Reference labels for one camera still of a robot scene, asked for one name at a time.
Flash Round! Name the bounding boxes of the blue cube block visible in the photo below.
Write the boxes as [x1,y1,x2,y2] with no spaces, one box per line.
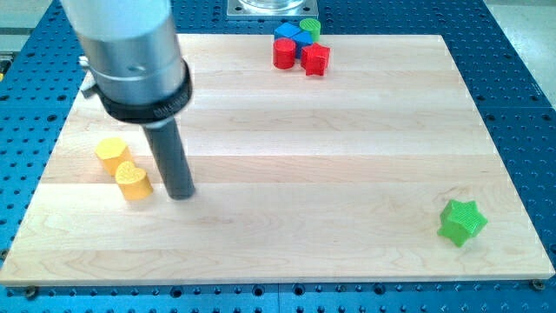
[274,23,301,40]

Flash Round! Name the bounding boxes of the green cylinder block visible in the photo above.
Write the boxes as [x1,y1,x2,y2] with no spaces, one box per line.
[299,18,321,42]

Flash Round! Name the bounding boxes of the yellow heart block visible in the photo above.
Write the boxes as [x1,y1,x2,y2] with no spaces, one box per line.
[115,161,153,201]

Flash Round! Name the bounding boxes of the red star block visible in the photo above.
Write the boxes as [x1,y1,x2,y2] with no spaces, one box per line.
[301,43,331,76]

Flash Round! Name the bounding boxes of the blue triangular block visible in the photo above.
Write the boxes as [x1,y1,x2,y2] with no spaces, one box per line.
[290,30,314,59]

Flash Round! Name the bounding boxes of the green star block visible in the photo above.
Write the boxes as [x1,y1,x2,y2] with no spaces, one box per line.
[437,199,488,248]

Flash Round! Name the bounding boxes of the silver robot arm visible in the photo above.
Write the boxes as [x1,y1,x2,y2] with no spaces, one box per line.
[61,0,191,123]

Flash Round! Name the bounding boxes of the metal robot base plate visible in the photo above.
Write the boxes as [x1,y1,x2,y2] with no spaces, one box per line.
[226,0,319,20]

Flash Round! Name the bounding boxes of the yellow hexagon block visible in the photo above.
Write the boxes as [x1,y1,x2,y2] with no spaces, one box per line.
[95,137,133,176]

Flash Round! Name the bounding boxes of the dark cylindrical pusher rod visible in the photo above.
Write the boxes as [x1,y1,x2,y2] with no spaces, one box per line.
[142,118,195,200]

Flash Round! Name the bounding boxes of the red cylinder block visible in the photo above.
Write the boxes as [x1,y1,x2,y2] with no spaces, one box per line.
[273,37,296,70]

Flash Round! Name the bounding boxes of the wooden board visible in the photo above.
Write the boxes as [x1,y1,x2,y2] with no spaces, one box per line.
[1,35,554,286]

